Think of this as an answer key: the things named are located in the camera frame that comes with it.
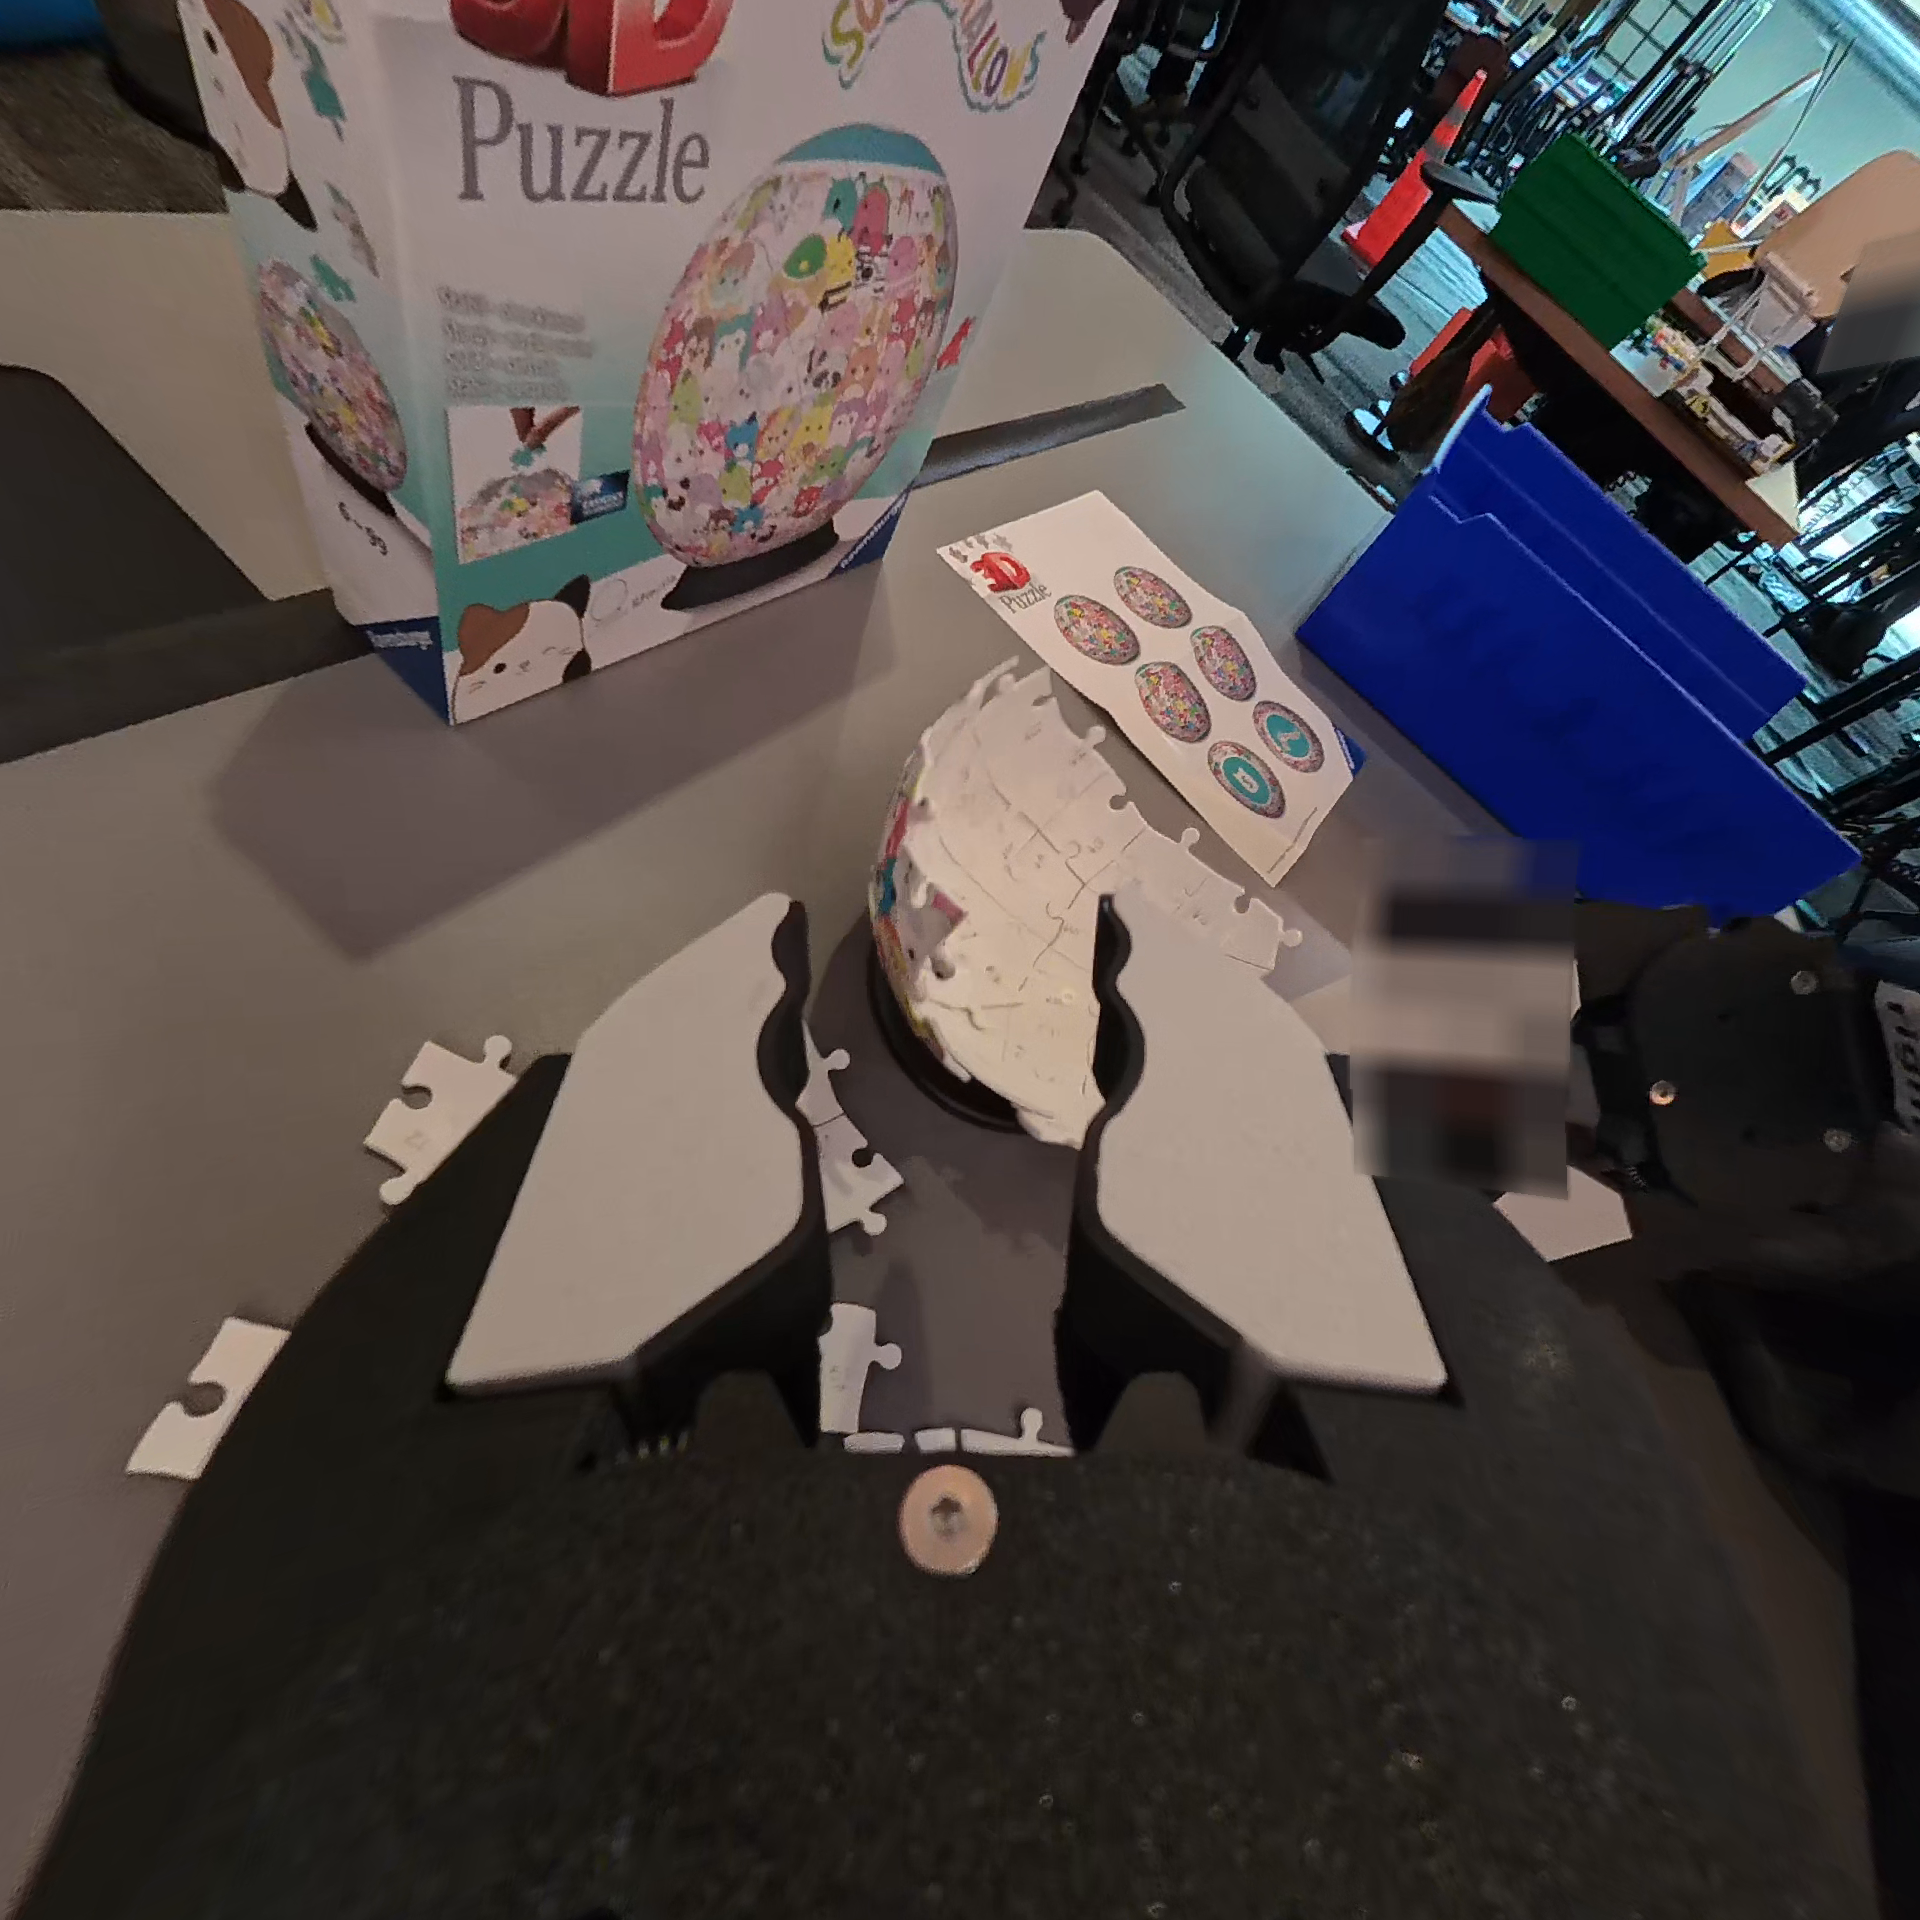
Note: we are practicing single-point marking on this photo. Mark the blue plastic bin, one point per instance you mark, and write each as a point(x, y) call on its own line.
point(1527, 691)

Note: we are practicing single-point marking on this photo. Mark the printed instruction sheet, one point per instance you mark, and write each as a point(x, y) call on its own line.
point(1171, 663)

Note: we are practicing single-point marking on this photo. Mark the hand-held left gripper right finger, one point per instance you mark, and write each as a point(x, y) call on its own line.
point(1260, 1201)

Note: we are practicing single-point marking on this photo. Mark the green bin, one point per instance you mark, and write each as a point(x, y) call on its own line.
point(1595, 241)

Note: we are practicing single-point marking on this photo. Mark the loose white puzzle pieces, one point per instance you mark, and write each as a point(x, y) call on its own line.
point(960, 1438)

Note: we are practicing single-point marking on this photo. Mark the partly built white puzzle ball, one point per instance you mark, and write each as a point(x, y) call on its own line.
point(1004, 871)

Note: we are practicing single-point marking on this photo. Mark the brown desk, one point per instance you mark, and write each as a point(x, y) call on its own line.
point(1621, 391)

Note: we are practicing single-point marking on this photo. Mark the colourful puzzle ball box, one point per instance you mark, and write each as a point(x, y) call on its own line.
point(604, 361)

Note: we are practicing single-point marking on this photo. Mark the black office chair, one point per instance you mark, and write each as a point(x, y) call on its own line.
point(1321, 150)

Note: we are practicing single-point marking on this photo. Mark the person's dark clothing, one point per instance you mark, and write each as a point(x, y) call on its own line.
point(1800, 1499)

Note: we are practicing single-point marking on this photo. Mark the white puzzle piece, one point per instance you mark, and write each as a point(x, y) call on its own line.
point(208, 1393)
point(845, 1154)
point(445, 1119)
point(856, 1364)

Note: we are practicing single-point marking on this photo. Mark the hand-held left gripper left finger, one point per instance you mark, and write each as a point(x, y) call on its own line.
point(616, 1201)

